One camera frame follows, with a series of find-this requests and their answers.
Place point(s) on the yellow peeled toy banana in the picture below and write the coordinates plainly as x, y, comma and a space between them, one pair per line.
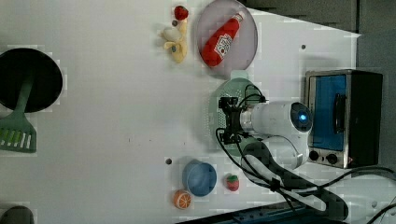
176, 40

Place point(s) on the red plush ketchup bottle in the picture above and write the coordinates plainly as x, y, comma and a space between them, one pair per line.
218, 45

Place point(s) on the grey round plate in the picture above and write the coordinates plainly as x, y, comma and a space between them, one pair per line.
244, 46

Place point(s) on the silver black toaster oven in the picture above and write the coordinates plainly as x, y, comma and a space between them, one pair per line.
346, 105

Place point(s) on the blue plastic bowl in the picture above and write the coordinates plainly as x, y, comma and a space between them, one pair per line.
199, 178

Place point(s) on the black round pan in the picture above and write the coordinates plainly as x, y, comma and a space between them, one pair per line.
18, 64

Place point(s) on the red toy strawberry bottom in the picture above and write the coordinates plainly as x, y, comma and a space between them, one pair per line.
232, 182

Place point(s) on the green slotted spatula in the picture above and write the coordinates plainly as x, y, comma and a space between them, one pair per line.
17, 133

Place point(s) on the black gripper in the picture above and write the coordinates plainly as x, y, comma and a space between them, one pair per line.
230, 135

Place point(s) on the orange slice toy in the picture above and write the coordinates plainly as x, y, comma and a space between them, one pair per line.
182, 199

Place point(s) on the grey object bottom left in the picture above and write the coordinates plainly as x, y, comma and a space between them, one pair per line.
17, 215

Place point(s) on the mint green plastic strainer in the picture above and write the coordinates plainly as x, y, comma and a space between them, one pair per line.
248, 95

